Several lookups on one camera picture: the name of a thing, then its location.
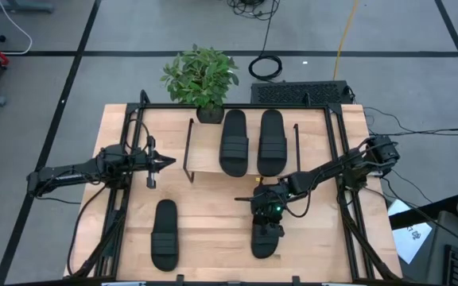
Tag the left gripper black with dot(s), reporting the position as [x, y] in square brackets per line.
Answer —
[149, 163]

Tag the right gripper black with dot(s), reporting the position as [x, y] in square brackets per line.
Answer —
[266, 198]

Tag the black rubber slide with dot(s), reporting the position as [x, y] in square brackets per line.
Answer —
[234, 135]
[272, 135]
[266, 248]
[164, 238]

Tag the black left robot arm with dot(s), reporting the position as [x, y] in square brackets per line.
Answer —
[74, 172]

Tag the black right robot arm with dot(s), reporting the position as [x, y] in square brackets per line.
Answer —
[332, 168]

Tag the wooden shelf with black legs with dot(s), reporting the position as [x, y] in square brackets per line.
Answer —
[205, 151]

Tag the black plant pot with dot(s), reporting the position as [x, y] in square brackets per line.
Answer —
[210, 116]

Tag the green leafy plant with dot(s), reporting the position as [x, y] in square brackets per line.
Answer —
[199, 75]

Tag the white paper sheet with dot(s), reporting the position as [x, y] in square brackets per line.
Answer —
[398, 207]
[410, 242]

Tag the black bar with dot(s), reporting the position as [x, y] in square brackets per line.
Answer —
[420, 212]

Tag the dark grey desk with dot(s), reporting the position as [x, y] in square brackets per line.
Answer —
[443, 238]

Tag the black metal table frame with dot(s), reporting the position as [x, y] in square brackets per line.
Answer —
[253, 106]

